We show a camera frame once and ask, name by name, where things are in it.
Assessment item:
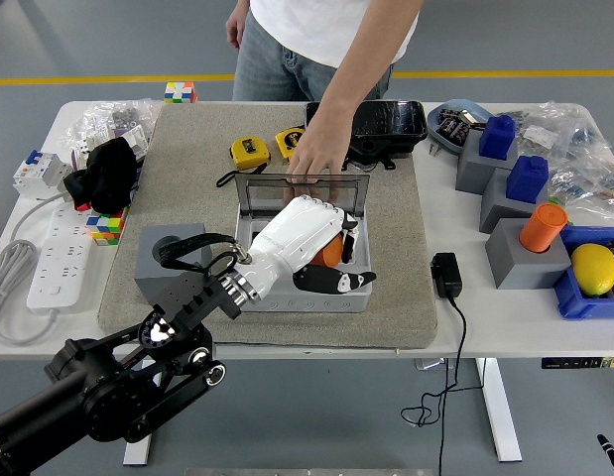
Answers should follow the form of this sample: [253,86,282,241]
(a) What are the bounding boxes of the white blue circuit breaker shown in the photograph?
[12,149,74,200]

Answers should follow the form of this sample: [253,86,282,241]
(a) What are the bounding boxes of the orange cylinder battery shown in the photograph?
[519,202,569,254]
[313,232,345,269]

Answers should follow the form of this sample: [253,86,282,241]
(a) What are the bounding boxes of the white power strip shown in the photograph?
[27,202,97,313]

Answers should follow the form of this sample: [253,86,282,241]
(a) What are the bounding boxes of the white power strip cable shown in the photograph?
[0,191,72,347]

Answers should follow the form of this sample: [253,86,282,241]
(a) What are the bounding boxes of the yellow tape measure with strap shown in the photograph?
[215,136,272,188]

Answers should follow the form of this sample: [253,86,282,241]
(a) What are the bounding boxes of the clear bags of components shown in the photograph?
[509,101,614,234]

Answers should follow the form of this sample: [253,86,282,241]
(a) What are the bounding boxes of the black adapter cord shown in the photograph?
[400,295,469,476]

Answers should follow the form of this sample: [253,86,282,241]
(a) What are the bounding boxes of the black table control panel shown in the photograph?
[541,355,614,371]

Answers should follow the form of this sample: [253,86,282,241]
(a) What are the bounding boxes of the blue block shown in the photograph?
[478,114,518,161]
[506,155,551,204]

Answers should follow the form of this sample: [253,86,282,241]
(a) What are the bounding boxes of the light blue dish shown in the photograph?
[427,97,492,158]

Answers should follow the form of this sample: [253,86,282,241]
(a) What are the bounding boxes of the yellow lemon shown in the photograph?
[569,242,614,298]

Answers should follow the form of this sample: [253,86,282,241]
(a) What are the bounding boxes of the grey-brown table mat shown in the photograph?
[97,101,439,349]

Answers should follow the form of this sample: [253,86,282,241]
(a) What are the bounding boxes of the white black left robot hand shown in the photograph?
[236,194,378,302]

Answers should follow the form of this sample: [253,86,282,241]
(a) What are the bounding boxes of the black plastic tray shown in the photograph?
[304,99,430,173]

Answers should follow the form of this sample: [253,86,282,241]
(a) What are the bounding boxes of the grey block with round hole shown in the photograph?
[134,222,213,306]

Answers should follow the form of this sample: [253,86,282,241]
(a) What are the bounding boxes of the smoky transparent box lid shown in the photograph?
[233,172,371,219]

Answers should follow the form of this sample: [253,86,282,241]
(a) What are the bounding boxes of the clear bag of small parts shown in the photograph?
[58,97,164,165]

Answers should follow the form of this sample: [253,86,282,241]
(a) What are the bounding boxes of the person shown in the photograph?
[231,0,422,103]

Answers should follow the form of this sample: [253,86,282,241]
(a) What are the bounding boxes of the person's left hand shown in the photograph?
[285,116,358,205]

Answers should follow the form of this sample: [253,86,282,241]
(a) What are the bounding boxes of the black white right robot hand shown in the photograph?
[597,433,614,470]

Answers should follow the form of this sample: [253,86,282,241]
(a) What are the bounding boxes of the metal bracket under table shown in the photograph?
[414,357,454,372]

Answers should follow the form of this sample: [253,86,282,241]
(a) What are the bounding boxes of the black power adapter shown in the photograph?
[430,252,464,299]

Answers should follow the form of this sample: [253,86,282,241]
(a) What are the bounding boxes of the grey block holder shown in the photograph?
[478,167,551,234]
[454,129,520,195]
[485,217,573,291]

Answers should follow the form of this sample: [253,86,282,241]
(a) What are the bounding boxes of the colourful puzzle cube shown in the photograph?
[163,80,197,105]
[85,207,127,248]

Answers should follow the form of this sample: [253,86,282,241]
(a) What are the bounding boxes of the person's right hand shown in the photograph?
[225,7,251,53]

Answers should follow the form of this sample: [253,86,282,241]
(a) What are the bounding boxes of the black cloth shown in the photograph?
[62,137,140,214]

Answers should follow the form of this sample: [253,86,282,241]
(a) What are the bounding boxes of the grey electrical enclosure box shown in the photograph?
[228,212,375,313]

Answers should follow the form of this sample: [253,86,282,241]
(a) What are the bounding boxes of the blue plastic bin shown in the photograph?
[552,225,614,321]

